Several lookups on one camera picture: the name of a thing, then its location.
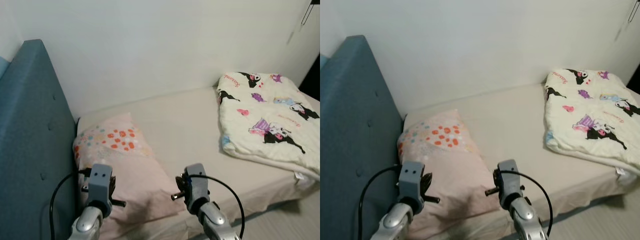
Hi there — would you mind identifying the pink patterned pillow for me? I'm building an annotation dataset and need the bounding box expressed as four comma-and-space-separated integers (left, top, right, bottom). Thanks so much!
397, 109, 502, 239
72, 112, 187, 240

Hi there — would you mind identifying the mattress with beige sheet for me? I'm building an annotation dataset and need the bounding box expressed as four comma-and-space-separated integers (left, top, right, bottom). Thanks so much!
75, 85, 321, 240
402, 82, 640, 240

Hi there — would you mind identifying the teal upholstered headboard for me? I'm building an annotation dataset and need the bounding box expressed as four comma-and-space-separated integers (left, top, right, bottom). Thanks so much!
0, 39, 79, 240
320, 35, 405, 240

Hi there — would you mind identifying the cream cartoon print quilt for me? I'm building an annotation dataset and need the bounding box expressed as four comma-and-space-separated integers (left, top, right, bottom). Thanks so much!
216, 71, 321, 177
544, 68, 640, 174

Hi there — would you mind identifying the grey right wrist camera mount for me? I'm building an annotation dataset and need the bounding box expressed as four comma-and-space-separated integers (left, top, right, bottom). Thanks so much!
497, 159, 521, 206
183, 163, 211, 208

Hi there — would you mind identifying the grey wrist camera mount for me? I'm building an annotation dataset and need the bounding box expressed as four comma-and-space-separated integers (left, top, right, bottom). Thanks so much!
497, 159, 521, 206
183, 163, 211, 208
399, 160, 426, 203
87, 163, 114, 206

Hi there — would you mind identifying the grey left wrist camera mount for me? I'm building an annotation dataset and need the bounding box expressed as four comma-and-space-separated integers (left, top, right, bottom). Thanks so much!
399, 160, 426, 203
87, 163, 114, 206

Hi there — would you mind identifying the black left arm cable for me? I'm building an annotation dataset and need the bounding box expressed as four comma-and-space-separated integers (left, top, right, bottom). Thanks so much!
357, 165, 404, 240
49, 168, 92, 240

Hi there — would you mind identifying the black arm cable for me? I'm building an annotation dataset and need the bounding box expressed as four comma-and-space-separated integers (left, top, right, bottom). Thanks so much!
500, 170, 554, 237
187, 174, 246, 239
49, 168, 92, 240
357, 165, 404, 240

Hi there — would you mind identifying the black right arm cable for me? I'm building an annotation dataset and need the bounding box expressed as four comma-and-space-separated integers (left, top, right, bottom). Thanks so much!
500, 170, 554, 237
187, 174, 246, 239

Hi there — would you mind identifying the teal bed frame base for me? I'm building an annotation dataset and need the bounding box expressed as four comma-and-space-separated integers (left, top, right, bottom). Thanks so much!
550, 192, 632, 227
235, 197, 311, 230

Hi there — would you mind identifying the grey hanging pull cord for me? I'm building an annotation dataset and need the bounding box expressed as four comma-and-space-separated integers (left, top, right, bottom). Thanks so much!
300, 0, 315, 27
627, 0, 640, 24

